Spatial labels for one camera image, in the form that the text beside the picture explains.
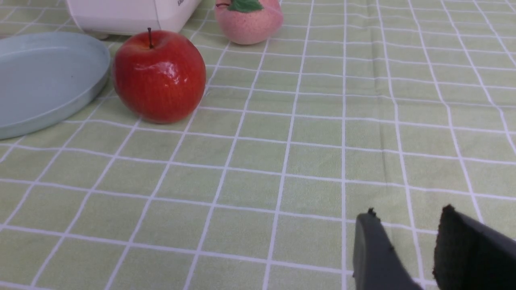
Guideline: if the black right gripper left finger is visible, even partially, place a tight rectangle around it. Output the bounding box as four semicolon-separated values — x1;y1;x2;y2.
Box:
353;208;421;290

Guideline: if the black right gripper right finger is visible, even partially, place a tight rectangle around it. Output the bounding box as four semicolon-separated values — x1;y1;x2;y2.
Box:
433;205;516;290

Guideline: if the green checkered tablecloth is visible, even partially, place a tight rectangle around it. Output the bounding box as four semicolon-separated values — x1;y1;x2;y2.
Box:
1;0;516;290

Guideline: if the pink peach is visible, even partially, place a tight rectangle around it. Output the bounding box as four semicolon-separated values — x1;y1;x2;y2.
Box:
214;0;283;45

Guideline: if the red apple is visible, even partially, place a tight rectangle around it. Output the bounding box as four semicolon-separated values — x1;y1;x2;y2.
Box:
111;28;207;124

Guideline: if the white toaster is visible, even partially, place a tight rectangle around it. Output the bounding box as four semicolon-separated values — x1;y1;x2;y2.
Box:
66;0;201;35

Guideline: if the light blue plate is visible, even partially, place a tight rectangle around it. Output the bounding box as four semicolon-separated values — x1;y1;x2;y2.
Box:
0;32;111;139

